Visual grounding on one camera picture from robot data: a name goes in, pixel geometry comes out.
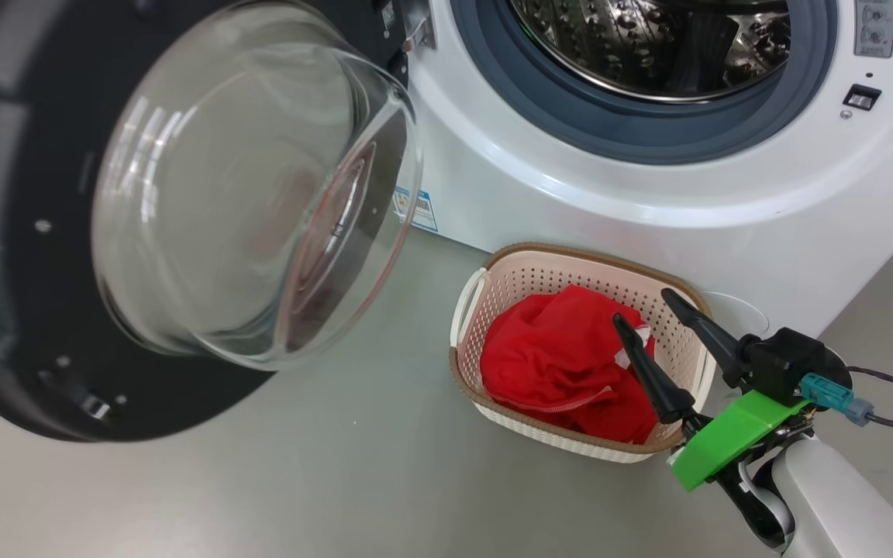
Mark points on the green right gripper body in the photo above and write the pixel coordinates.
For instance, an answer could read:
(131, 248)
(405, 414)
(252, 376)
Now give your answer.
(733, 434)

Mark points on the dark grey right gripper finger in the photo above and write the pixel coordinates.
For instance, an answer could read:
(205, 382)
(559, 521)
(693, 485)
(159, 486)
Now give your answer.
(652, 372)
(706, 333)

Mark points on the red and white garment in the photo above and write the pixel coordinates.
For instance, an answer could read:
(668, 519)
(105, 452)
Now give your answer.
(625, 418)

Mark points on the red cloth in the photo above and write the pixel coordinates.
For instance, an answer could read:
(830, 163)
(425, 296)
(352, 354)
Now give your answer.
(547, 349)

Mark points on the black round glass washer door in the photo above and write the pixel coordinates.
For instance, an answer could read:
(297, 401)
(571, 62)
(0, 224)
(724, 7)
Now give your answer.
(12, 372)

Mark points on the cream perforated laundry basket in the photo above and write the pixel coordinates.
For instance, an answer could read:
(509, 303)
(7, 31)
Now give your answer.
(539, 271)

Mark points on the white washing machine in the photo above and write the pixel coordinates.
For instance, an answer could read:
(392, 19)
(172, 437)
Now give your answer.
(570, 201)

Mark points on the black door latch slot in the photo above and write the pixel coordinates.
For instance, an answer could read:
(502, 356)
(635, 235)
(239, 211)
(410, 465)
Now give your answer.
(862, 98)

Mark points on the grey rubber door gasket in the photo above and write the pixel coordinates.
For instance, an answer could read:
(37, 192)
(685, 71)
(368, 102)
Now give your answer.
(485, 46)

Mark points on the metal door hinge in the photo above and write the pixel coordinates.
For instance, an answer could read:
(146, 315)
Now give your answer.
(419, 27)

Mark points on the round white filter cover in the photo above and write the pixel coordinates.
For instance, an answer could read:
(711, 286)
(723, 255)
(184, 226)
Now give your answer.
(749, 318)

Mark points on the blue energy label sticker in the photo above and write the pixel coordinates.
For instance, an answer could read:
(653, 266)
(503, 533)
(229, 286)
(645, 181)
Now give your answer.
(417, 211)

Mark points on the steel washer drum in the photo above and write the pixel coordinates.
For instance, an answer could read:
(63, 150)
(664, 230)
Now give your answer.
(609, 39)

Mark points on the grey instruction sticker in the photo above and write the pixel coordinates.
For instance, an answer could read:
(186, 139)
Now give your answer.
(874, 27)

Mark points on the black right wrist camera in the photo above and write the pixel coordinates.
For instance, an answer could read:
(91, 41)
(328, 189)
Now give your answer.
(780, 356)

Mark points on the teal right camera connector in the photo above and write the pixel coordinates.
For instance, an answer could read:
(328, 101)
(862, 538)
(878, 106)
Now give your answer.
(834, 397)

